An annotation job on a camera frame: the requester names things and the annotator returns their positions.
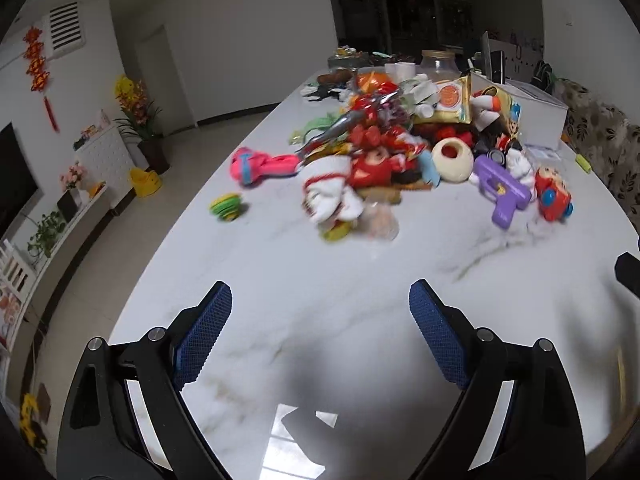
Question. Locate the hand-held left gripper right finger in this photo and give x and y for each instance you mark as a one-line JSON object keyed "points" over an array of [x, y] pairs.
{"points": [[440, 335]]}

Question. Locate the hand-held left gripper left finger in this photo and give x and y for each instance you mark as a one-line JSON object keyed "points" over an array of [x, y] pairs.
{"points": [[202, 335]]}

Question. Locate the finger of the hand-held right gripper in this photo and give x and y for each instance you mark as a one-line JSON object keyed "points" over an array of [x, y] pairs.
{"points": [[629, 272]]}

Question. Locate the red toy car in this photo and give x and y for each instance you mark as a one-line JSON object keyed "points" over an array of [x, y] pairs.
{"points": [[552, 195]]}

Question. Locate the lime green marker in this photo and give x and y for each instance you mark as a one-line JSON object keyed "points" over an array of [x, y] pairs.
{"points": [[582, 163]]}

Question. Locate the floral sofa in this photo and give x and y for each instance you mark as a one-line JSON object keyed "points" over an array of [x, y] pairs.
{"points": [[610, 145]]}

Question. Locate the clear capsule ball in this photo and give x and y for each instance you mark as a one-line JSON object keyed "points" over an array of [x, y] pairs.
{"points": [[380, 220]]}

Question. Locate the green spinning top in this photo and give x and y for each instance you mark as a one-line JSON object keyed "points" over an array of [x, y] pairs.
{"points": [[227, 207]]}

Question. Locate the yellow green small toy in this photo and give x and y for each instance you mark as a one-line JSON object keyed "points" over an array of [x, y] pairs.
{"points": [[336, 232]]}

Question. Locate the white cloth toy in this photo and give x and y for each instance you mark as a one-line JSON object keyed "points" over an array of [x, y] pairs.
{"points": [[519, 167]]}

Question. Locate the purple toy gun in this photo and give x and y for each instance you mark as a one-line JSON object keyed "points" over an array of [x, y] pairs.
{"points": [[500, 190]]}

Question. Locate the yellow potty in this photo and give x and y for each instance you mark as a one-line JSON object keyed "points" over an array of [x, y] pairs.
{"points": [[146, 183]]}

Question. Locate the white television console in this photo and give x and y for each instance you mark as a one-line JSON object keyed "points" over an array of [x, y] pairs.
{"points": [[60, 250]]}

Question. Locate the cream ball toy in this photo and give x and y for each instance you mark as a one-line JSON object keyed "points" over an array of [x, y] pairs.
{"points": [[452, 160]]}

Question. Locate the red plush toy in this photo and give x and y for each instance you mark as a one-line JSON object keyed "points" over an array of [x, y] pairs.
{"points": [[370, 170]]}

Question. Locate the white storage box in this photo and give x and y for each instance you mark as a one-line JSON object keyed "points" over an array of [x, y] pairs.
{"points": [[540, 115]]}

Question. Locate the pink plastic toy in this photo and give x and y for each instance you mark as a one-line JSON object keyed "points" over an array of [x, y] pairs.
{"points": [[270, 165]]}

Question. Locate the black round toy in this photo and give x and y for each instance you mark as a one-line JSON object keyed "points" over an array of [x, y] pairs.
{"points": [[490, 152]]}

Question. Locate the green vine plant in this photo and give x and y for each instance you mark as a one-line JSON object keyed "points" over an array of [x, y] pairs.
{"points": [[47, 232]]}

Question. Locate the yellow floor toy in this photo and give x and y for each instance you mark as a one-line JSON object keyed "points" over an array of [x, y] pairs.
{"points": [[32, 422]]}

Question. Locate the white sock with red trim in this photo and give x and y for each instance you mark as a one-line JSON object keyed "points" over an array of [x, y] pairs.
{"points": [[327, 180]]}

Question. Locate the yellow cartoon packet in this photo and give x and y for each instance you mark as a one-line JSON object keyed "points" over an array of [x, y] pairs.
{"points": [[510, 120]]}

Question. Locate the white cabinet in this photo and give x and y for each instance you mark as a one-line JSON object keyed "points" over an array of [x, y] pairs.
{"points": [[105, 160]]}

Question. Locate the red plastic toy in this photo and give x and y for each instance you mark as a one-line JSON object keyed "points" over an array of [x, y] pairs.
{"points": [[390, 139]]}

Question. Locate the pink flower bouquet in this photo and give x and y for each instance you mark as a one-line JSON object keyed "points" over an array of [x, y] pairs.
{"points": [[74, 176]]}

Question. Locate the white red toy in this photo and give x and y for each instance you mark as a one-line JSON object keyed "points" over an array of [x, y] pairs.
{"points": [[485, 107]]}

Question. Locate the potted yellow flower plant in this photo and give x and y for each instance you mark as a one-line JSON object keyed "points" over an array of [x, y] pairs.
{"points": [[140, 115]]}

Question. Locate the silver toy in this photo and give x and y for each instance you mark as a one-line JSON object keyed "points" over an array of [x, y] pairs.
{"points": [[332, 132]]}

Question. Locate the green ribbon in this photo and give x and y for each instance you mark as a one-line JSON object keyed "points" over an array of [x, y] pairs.
{"points": [[312, 127]]}

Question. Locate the gold orange snack packet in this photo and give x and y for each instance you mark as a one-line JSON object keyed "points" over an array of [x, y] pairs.
{"points": [[450, 100]]}

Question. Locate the black television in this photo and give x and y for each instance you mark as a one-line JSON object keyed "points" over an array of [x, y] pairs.
{"points": [[15, 180]]}

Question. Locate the silver upright panel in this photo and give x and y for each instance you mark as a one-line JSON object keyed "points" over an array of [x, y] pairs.
{"points": [[492, 57]]}

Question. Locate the white door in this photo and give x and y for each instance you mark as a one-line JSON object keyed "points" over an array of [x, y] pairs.
{"points": [[167, 80]]}

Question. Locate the orange toy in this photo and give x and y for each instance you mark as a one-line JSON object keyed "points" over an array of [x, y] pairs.
{"points": [[375, 81]]}

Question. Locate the white cup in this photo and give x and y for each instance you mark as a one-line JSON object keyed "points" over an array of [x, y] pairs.
{"points": [[400, 71]]}

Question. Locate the glass jar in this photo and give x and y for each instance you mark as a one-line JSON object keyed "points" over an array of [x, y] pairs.
{"points": [[437, 65]]}

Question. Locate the black white toy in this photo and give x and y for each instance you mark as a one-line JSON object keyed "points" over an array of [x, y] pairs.
{"points": [[322, 91]]}

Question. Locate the brown toy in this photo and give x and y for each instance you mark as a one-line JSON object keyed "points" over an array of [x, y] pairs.
{"points": [[335, 77]]}

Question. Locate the dark glass cabinet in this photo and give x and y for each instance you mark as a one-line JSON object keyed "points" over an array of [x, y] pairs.
{"points": [[405, 5]]}

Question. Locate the red knot wall ornament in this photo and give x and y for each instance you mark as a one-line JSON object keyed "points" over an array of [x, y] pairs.
{"points": [[37, 67]]}

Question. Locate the white wall vent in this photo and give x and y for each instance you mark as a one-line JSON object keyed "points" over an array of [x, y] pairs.
{"points": [[66, 27]]}

